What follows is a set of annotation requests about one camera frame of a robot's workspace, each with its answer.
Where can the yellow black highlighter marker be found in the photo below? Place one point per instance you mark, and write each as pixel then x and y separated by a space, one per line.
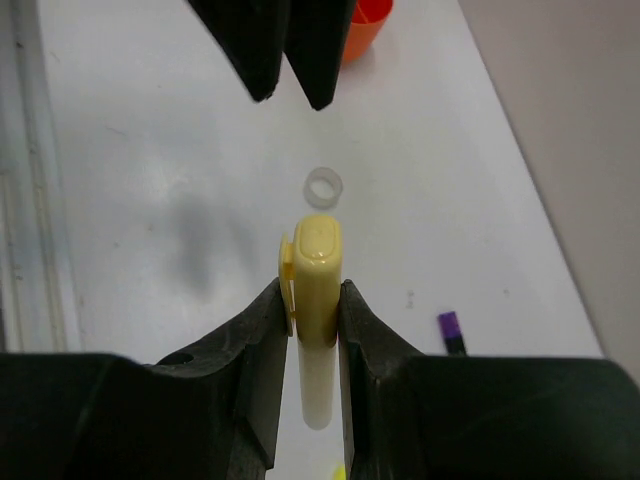
pixel 339 473

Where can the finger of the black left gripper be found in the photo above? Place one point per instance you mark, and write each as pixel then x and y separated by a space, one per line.
pixel 314 46
pixel 251 35

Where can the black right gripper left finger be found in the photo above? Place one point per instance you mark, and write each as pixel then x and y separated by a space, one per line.
pixel 209 410

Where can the purple black highlighter marker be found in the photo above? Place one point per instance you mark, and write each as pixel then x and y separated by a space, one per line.
pixel 451 334

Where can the orange round divided container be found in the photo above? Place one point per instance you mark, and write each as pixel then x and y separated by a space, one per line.
pixel 367 20

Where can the aluminium rail frame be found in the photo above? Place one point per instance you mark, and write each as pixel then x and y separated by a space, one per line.
pixel 38 302

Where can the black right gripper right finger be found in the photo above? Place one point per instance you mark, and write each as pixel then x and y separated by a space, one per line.
pixel 408 415

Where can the pale yellow highlighter marker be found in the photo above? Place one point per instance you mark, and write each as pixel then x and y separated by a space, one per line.
pixel 309 271

